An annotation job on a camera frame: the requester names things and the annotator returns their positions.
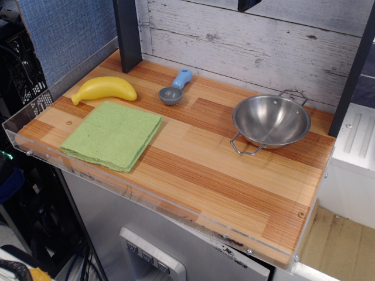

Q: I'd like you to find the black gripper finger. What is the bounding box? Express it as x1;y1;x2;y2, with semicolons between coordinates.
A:
237;0;261;12

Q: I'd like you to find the yellow toy banana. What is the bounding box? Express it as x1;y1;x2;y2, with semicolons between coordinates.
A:
71;76;137;105

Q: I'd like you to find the blue grey toy scoop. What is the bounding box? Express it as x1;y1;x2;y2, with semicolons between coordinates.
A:
158;69;193;105

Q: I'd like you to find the clear acrylic table guard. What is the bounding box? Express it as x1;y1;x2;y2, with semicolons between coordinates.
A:
5;52;334;280

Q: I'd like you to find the blue fabric partition panel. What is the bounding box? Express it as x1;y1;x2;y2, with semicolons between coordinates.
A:
17;1;118;88

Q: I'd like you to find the green folded cloth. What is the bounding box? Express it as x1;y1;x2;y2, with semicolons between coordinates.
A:
60;101;162;172

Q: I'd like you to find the white toy sink unit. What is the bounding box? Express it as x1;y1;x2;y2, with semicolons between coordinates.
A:
317;104;374;228

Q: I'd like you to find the silver toy fridge cabinet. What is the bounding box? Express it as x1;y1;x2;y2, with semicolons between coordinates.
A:
61;170;275;280

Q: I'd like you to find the dark grey left post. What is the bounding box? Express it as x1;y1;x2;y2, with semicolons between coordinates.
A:
113;0;142;73

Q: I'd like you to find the dark grey post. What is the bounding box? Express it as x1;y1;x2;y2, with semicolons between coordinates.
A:
113;0;142;73
328;4;374;138

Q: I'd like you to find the silver metal bowl with handles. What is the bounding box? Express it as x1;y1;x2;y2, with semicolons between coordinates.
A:
230;89;311;156

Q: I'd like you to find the dark grey right post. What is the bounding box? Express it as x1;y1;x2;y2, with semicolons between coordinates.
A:
328;4;374;138

